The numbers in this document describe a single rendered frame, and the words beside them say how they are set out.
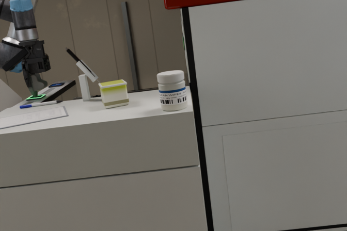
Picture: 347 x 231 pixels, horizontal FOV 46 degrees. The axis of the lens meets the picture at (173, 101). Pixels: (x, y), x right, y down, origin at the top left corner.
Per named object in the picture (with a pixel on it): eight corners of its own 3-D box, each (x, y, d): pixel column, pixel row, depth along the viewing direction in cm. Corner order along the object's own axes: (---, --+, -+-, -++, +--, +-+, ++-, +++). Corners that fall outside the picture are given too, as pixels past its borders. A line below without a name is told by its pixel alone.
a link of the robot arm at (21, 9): (30, -2, 150) (31, -4, 142) (36, 28, 152) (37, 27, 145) (8, 0, 147) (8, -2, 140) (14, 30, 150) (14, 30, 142)
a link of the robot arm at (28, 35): (11, 31, 143) (20, 30, 151) (14, 44, 144) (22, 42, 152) (32, 28, 143) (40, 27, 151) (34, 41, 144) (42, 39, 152)
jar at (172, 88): (187, 103, 110) (183, 69, 108) (188, 109, 103) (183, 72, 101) (161, 106, 110) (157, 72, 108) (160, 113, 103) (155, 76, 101)
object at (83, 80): (101, 97, 135) (95, 57, 132) (99, 99, 131) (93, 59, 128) (83, 99, 135) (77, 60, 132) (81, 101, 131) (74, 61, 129)
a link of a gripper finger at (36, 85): (45, 98, 149) (41, 73, 147) (30, 100, 149) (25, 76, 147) (48, 96, 152) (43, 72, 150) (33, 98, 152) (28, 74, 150)
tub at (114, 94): (126, 100, 125) (122, 79, 123) (130, 104, 117) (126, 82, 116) (101, 104, 123) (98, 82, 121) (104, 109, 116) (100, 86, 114)
